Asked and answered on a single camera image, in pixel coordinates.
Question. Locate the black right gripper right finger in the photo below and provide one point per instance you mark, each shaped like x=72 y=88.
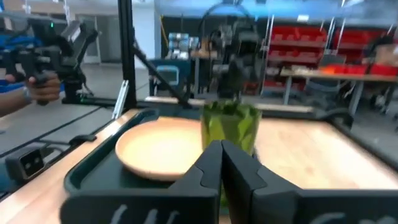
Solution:
x=295 y=208

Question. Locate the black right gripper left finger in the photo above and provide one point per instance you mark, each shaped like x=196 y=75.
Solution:
x=155 y=205

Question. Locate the green faceted cup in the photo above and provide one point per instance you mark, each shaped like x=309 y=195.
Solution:
x=230 y=127

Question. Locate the orange round plate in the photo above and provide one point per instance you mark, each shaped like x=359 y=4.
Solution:
x=155 y=149

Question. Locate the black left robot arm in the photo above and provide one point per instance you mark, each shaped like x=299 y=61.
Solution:
x=245 y=40

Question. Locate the person's forearm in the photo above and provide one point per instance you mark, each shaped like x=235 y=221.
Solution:
x=12 y=104

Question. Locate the dark green tray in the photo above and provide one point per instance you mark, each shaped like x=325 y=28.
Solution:
x=93 y=174

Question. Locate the red storage bin shelf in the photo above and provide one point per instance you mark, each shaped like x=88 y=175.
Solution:
x=295 y=40

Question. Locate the wooden workbench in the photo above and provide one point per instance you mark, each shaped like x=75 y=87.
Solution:
x=326 y=75

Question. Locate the silver aluminium bar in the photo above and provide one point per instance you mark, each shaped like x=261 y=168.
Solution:
x=120 y=99

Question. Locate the small black box device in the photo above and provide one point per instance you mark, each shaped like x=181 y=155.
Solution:
x=26 y=163

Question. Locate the person's hand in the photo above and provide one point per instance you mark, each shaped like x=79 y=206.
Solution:
x=46 y=88

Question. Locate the person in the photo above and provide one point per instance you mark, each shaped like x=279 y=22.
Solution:
x=12 y=42

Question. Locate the black aluminium frame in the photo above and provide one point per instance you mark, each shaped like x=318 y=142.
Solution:
x=127 y=46

